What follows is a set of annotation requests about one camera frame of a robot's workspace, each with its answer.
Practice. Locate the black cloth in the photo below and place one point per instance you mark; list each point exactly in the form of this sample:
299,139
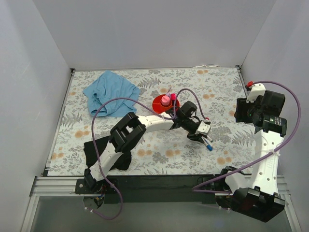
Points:
122,163

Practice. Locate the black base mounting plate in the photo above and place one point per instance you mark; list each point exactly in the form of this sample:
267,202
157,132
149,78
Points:
161,196

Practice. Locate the floral table mat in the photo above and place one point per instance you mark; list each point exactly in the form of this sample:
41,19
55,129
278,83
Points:
161,152

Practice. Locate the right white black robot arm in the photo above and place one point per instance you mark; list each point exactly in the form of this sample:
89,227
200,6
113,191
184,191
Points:
258,197

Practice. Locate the blue cloth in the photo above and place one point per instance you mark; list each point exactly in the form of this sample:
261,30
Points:
109,96

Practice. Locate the orange round organizer container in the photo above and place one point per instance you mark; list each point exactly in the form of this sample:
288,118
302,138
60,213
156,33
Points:
158,108

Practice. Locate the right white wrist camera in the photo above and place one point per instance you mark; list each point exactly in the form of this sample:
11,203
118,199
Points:
255,90

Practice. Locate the blue cap marker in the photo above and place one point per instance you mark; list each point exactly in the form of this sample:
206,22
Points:
208,144

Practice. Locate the pink glue bottle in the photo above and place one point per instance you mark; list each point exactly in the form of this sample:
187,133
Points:
165,100

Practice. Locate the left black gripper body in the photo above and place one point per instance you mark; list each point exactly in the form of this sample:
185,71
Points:
196,133

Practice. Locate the pink black highlighter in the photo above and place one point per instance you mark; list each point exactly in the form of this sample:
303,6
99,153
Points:
173,96

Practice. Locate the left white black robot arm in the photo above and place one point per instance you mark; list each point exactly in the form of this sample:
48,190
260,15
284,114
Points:
114,151

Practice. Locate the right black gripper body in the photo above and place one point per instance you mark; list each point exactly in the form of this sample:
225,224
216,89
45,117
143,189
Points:
240,110

